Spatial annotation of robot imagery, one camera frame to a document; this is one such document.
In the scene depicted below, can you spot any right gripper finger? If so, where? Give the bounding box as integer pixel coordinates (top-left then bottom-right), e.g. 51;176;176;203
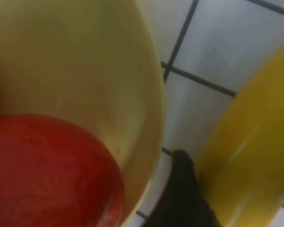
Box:
148;149;224;227

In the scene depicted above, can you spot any strongly curved yellow banana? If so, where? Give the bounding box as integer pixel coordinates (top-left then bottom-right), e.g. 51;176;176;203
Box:
196;35;284;227

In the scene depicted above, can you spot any red apple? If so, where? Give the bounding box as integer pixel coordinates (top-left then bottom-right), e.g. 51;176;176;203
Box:
0;113;126;227

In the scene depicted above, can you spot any yellow round plate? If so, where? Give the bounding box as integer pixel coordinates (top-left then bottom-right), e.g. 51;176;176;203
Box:
0;0;167;227

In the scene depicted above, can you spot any white black-grid tablecloth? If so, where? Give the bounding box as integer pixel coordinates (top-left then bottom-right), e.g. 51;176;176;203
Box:
134;0;284;227

